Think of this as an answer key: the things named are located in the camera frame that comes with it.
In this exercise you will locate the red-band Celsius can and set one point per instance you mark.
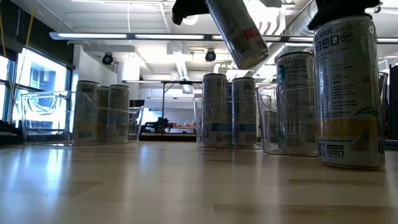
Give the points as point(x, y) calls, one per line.
point(239, 34)

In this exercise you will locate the white Celsius can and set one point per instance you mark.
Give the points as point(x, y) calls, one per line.
point(295, 93)

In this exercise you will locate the clear plastic bin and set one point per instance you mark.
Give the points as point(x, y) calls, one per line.
point(267, 124)
point(46, 124)
point(198, 124)

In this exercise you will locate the white globe lamp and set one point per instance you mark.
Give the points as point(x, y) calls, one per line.
point(190, 20)

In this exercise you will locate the black ceiling spotlight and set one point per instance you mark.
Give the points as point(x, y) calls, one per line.
point(210, 55)
point(107, 58)

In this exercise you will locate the long ceiling light strip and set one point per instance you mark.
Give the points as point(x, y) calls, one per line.
point(99, 35)

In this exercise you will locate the black tall panel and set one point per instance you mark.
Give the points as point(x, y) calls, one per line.
point(394, 102)

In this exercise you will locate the silver ventilation duct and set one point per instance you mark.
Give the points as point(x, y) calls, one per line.
point(298, 28)

